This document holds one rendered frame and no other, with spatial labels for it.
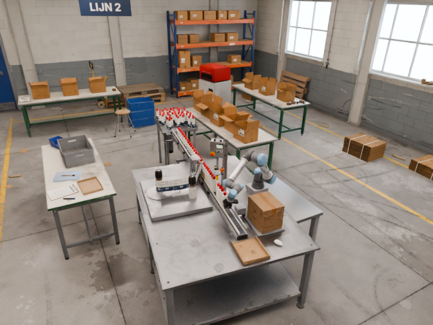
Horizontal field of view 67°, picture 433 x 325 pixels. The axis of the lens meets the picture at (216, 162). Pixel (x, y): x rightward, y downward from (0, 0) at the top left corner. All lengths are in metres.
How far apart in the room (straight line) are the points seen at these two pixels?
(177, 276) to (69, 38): 8.53
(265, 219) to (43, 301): 2.52
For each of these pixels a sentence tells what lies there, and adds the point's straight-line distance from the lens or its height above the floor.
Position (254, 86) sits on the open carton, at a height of 0.88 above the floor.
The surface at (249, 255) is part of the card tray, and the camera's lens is 3.10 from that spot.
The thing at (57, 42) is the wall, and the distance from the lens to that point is 10.48.
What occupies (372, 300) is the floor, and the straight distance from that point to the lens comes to 4.22.
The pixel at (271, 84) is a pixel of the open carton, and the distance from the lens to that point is 8.14.
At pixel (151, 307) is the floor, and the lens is 3.82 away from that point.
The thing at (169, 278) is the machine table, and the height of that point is 0.83.
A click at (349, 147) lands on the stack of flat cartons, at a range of 7.37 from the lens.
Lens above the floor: 2.93
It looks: 27 degrees down
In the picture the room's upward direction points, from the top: 1 degrees clockwise
